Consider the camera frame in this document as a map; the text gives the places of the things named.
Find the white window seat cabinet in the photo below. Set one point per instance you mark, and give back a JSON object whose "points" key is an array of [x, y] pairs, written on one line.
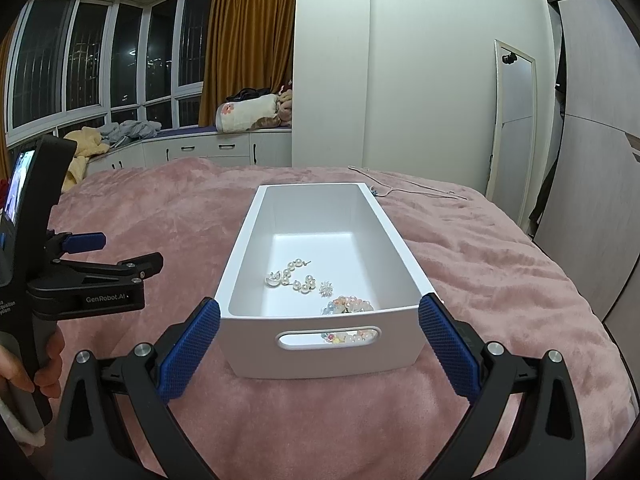
{"points": [[200, 150]]}

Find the pink plush blanket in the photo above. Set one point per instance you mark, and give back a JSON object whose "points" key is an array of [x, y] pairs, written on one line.
{"points": [[150, 210]]}

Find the dark clothes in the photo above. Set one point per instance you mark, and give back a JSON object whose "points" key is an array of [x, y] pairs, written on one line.
{"points": [[250, 94]]}

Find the grey door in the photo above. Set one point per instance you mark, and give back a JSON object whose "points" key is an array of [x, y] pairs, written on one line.
{"points": [[595, 160]]}

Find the white framed standing mirror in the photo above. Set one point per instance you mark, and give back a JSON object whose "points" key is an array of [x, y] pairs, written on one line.
{"points": [[515, 160]]}

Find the brown plush blanket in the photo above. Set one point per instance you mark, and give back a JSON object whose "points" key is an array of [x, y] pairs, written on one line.
{"points": [[285, 107]]}

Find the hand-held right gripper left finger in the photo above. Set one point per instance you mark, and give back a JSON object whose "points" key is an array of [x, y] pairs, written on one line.
{"points": [[192, 350]]}

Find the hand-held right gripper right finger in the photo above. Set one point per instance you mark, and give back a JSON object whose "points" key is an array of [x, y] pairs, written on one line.
{"points": [[447, 350]]}

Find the mustard curtain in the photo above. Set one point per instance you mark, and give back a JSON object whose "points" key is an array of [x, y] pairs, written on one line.
{"points": [[250, 35]]}

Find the crystal flower earring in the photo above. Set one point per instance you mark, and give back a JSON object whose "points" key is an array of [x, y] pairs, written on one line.
{"points": [[326, 289]]}

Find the purple window seat cushion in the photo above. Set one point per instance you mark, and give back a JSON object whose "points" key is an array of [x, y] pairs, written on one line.
{"points": [[187, 131]]}

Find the pearl cluster earring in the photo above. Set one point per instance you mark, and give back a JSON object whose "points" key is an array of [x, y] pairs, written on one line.
{"points": [[303, 285]]}

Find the grey clothes pile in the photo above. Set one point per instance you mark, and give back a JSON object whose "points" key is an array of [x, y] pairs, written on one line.
{"points": [[130, 130]]}

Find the person's left hand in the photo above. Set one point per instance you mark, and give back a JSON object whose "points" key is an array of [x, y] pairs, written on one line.
{"points": [[56, 365]]}

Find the four-pearl drop earring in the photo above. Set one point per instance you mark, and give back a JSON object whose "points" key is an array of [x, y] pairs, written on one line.
{"points": [[296, 266]]}

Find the rolled floral blanket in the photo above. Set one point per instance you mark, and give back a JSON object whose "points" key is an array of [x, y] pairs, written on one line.
{"points": [[247, 112]]}

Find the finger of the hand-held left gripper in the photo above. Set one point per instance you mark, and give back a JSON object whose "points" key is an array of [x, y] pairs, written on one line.
{"points": [[125, 267], [85, 242]]}

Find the large window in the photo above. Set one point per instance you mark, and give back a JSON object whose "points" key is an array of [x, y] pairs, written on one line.
{"points": [[100, 50]]}

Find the white storage box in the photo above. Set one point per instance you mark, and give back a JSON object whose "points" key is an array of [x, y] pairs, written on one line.
{"points": [[250, 345]]}

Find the yellow blanket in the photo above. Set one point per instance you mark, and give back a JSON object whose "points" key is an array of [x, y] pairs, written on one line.
{"points": [[87, 147]]}

